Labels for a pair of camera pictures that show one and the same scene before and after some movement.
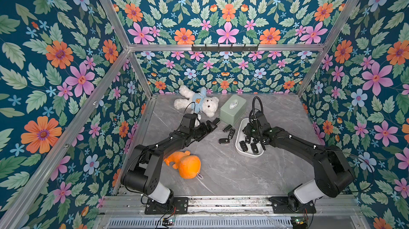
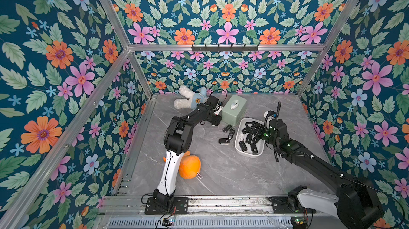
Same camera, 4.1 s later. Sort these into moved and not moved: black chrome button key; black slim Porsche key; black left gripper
Moved: black left gripper
Not moved: black slim Porsche key; black chrome button key
